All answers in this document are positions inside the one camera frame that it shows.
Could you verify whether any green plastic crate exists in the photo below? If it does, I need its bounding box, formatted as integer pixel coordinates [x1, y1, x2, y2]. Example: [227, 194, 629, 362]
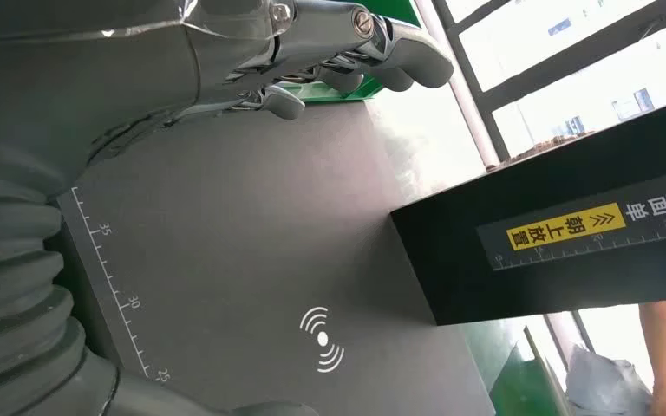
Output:
[279, 0, 421, 106]

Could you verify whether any grey plastic package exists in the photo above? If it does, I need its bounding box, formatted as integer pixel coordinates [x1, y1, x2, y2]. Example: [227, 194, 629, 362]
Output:
[565, 344, 656, 416]

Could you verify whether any black ruler sticker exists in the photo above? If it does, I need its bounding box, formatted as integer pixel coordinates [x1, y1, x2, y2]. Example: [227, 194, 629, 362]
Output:
[475, 166, 666, 272]

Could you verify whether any dark inbound machine platform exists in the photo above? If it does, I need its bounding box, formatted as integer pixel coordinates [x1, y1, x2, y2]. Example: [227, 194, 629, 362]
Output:
[56, 100, 496, 416]

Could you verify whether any dark window frame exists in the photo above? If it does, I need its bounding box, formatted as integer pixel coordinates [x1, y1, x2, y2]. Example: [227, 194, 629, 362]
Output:
[430, 0, 666, 163]

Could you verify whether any black inbound machine tower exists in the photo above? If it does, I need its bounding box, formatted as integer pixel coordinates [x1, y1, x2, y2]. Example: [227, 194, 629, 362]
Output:
[390, 94, 666, 327]

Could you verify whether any green conveyor belt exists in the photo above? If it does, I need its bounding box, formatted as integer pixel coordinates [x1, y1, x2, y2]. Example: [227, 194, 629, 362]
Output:
[489, 343, 558, 416]

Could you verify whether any yellow warning label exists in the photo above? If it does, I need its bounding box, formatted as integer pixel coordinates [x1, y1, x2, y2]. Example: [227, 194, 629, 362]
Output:
[506, 202, 627, 252]

